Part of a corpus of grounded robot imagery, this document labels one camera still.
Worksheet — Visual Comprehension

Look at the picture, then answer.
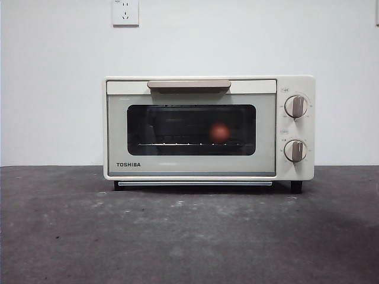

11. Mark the glass oven door with handle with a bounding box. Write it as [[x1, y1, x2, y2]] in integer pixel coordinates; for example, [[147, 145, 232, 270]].
[[106, 79, 277, 177]]

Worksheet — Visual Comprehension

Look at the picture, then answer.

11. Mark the brown egg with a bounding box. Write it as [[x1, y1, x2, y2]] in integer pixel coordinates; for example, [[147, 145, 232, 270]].
[[209, 122, 231, 142]]

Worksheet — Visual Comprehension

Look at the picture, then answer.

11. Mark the white wall socket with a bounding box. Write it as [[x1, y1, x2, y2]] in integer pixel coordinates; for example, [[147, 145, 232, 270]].
[[112, 0, 140, 28]]

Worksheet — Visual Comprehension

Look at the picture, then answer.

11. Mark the cream oven knob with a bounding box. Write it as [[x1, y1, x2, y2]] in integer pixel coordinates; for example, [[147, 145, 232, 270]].
[[283, 139, 308, 163], [284, 95, 309, 118]]

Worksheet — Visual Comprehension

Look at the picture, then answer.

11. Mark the silver crumb tray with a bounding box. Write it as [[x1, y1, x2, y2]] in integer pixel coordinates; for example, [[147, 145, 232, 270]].
[[117, 181, 273, 187]]

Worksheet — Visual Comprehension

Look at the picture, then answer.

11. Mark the metal wire oven rack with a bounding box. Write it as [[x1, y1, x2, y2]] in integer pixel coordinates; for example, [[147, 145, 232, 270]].
[[137, 142, 251, 147]]

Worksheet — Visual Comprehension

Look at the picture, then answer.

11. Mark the cream Toshiba toaster oven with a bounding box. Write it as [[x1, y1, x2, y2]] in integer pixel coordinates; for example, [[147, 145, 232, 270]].
[[103, 75, 316, 193]]

